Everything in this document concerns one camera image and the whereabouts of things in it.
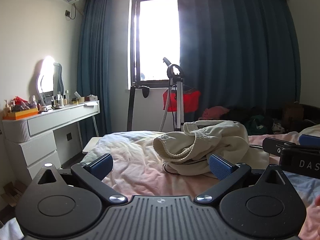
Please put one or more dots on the black pole stand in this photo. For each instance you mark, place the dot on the black pole stand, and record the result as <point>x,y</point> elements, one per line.
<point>131,110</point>

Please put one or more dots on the window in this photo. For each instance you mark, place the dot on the window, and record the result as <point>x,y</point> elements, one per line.
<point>157,42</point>

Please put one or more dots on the pile of dark clothes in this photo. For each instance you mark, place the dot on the pile of dark clothes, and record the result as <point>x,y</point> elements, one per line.
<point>270,120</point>

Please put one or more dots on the wavy vanity mirror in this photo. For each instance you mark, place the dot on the wavy vanity mirror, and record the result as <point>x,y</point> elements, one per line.
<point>48,80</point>

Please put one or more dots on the white black-trimmed cloth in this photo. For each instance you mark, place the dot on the white black-trimmed cloth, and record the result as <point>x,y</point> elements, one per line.
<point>258,156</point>

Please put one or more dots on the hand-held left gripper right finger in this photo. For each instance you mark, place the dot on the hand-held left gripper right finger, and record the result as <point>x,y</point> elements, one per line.
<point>221,167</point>

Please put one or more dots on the salmon pink garment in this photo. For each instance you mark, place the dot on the salmon pink garment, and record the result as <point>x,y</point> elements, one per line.
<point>215,112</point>

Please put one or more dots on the white drawer cabinet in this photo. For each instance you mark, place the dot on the white drawer cabinet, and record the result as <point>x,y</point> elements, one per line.
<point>37,155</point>

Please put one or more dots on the cardboard box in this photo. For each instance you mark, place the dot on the cardboard box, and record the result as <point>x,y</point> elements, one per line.
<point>11,192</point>

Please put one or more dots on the white tissue box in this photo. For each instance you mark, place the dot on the white tissue box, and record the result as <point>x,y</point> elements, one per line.
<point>91,98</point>

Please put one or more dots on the orange tray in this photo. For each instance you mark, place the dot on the orange tray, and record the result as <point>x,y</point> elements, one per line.
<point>21,115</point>

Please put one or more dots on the white stool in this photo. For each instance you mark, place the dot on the white stool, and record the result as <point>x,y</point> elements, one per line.
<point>90,145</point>

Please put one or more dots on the wall outlet with plug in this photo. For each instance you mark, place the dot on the wall outlet with plug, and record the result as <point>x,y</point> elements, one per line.
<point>67,13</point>

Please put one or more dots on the wide blue curtain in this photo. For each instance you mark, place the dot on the wide blue curtain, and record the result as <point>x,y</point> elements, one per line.
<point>237,55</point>

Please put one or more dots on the narrow blue curtain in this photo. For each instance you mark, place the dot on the narrow blue curtain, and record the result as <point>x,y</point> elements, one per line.
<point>93,67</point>

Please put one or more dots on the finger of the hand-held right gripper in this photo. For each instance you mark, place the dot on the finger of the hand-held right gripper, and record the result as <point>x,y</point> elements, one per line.
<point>310,140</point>
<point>277,145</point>

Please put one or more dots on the red bag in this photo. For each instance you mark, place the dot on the red bag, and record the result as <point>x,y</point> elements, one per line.
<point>192,101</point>

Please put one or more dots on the green garment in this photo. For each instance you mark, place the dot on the green garment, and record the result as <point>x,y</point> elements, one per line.
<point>255,123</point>

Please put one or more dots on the cream pants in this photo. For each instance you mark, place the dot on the cream pants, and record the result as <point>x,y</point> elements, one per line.
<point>212,140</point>

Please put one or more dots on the row of cosmetic bottles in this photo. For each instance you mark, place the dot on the row of cosmetic bottles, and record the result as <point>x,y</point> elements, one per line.
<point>60,100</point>

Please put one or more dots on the garment steamer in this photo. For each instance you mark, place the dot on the garment steamer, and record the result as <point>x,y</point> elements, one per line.
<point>179,100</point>

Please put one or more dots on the white dressing table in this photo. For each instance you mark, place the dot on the white dressing table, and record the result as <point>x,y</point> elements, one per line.
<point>62,116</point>

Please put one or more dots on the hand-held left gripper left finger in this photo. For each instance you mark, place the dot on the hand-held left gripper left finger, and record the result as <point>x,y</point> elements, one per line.
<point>101,167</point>

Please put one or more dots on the fluffy cream blanket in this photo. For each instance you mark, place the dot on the fluffy cream blanket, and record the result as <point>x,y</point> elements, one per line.
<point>311,130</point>

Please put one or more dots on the pink and white bed blanket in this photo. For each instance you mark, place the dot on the pink and white bed blanket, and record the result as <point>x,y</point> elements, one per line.
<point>140,160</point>

